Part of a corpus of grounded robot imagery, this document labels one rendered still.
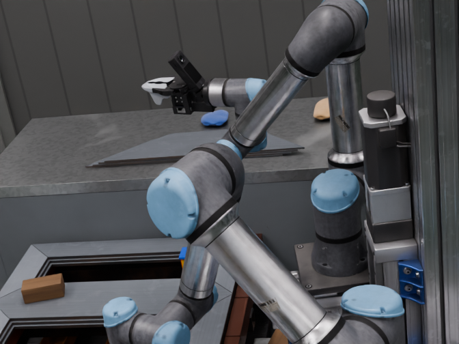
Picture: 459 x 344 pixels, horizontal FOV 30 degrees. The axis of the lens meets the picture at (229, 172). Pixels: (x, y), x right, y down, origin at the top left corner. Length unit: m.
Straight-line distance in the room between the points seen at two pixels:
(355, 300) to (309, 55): 0.59
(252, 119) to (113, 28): 2.59
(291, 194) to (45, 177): 0.83
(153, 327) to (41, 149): 1.47
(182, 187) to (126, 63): 3.16
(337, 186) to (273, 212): 0.70
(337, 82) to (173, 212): 0.71
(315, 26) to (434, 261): 0.58
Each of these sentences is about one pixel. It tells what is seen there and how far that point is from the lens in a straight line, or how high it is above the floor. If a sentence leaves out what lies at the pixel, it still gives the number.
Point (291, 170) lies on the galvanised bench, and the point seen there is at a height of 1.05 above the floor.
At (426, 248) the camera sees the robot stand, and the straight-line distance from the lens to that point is 1.79.
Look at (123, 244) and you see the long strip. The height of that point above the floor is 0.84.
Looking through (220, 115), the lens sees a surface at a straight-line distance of 3.09.
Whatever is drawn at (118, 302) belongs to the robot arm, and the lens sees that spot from 1.88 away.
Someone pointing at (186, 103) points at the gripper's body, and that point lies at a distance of 2.28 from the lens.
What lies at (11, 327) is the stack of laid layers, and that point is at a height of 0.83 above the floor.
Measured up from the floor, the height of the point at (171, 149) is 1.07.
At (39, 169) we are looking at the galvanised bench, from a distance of 3.00.
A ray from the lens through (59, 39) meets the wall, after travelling 4.64.
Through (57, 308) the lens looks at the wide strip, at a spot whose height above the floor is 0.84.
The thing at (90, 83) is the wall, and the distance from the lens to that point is 4.69.
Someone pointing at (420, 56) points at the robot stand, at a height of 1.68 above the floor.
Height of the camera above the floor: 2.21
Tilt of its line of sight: 25 degrees down
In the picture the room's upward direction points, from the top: 9 degrees counter-clockwise
